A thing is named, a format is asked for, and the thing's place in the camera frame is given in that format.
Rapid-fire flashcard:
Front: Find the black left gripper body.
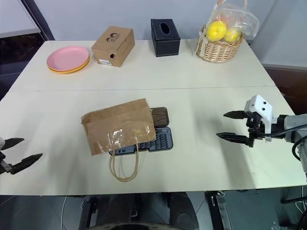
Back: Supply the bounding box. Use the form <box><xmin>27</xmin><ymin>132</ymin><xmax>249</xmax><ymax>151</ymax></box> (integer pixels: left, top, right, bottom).
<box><xmin>0</xmin><ymin>150</ymin><xmax>13</xmax><ymax>175</ymax></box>

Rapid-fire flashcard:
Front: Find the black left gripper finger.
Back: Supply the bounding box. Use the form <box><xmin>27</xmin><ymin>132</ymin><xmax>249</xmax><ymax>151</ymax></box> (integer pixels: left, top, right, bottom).
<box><xmin>2</xmin><ymin>137</ymin><xmax>25</xmax><ymax>151</ymax></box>
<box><xmin>10</xmin><ymin>153</ymin><xmax>44</xmax><ymax>175</ymax></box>

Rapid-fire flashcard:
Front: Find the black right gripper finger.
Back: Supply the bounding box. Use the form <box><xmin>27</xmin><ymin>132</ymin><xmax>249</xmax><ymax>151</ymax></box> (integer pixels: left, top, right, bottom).
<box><xmin>216</xmin><ymin>132</ymin><xmax>250</xmax><ymax>145</ymax></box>
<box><xmin>223</xmin><ymin>110</ymin><xmax>247</xmax><ymax>120</ymax></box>

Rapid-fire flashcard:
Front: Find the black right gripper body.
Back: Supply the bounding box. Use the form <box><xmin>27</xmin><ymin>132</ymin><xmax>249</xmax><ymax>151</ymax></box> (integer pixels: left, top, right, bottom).
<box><xmin>245</xmin><ymin>111</ymin><xmax>267</xmax><ymax>148</ymax></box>

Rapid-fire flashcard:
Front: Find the black metal table leg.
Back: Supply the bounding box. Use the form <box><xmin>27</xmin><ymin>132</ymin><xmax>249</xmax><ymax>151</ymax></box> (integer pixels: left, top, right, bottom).
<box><xmin>204</xmin><ymin>190</ymin><xmax>232</xmax><ymax>230</ymax></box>
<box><xmin>78</xmin><ymin>195</ymin><xmax>98</xmax><ymax>230</ymax></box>

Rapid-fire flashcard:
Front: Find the small yellow fruit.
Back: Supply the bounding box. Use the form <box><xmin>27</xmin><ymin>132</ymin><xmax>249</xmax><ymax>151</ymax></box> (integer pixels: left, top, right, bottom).
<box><xmin>224</xmin><ymin>28</ymin><xmax>241</xmax><ymax>43</ymax></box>

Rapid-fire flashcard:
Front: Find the large yellow fruit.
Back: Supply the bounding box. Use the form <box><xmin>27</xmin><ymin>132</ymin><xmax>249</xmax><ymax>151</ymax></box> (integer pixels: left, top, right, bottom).
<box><xmin>206</xmin><ymin>21</ymin><xmax>228</xmax><ymax>42</ymax></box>

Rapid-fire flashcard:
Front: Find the dark rounded shape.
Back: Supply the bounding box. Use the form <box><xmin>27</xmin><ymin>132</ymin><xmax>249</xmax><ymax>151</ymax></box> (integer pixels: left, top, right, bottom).
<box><xmin>166</xmin><ymin>191</ymin><xmax>199</xmax><ymax>230</ymax></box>

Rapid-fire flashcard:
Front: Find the yellow plate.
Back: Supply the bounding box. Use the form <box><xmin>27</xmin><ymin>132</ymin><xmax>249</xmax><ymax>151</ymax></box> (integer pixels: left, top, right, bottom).
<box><xmin>47</xmin><ymin>57</ymin><xmax>91</xmax><ymax>75</ymax></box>

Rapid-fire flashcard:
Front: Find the clear plastic bag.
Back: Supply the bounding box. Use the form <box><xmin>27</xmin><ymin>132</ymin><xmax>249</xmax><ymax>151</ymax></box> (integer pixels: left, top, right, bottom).
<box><xmin>207</xmin><ymin>0</ymin><xmax>260</xmax><ymax>42</ymax></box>

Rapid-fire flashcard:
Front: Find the brown paper bag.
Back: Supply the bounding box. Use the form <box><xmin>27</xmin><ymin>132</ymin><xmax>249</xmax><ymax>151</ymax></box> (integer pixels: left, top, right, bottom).
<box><xmin>80</xmin><ymin>97</ymin><xmax>157</xmax><ymax>182</ymax></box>

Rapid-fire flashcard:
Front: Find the black leather tissue box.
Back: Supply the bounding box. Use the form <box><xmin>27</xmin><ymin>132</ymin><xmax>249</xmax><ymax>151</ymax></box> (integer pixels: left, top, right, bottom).
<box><xmin>150</xmin><ymin>18</ymin><xmax>181</xmax><ymax>58</ymax></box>

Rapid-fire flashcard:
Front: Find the pink plate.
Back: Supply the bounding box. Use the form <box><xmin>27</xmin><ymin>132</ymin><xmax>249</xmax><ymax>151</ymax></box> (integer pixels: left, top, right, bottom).
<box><xmin>47</xmin><ymin>46</ymin><xmax>90</xmax><ymax>70</ymax></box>

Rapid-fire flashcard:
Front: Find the brown cardboard box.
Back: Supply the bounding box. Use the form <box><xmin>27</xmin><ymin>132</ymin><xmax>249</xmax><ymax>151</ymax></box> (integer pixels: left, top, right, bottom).
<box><xmin>91</xmin><ymin>26</ymin><xmax>135</xmax><ymax>67</ymax></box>

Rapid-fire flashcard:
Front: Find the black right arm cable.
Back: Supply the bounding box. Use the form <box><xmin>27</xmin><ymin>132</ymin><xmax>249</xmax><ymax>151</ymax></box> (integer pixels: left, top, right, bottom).
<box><xmin>256</xmin><ymin>125</ymin><xmax>307</xmax><ymax>165</ymax></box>

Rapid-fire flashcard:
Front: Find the thin white cable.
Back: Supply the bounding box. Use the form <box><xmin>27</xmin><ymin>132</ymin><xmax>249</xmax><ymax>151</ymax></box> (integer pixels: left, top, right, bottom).
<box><xmin>60</xmin><ymin>195</ymin><xmax>68</xmax><ymax>230</ymax></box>

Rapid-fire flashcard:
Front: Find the wicker basket with handle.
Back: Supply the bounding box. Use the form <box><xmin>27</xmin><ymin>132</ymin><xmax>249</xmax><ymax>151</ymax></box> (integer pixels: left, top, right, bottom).
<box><xmin>196</xmin><ymin>0</ymin><xmax>248</xmax><ymax>64</ymax></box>

